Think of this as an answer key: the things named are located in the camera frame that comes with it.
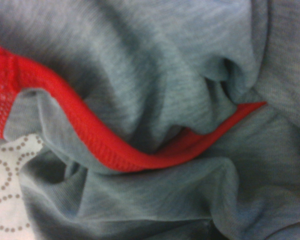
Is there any grey garment with red trim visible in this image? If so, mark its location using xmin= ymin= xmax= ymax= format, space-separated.
xmin=0 ymin=0 xmax=300 ymax=240

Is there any white circle-print bed sheet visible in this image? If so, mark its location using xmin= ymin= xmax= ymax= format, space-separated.
xmin=0 ymin=133 xmax=45 ymax=240

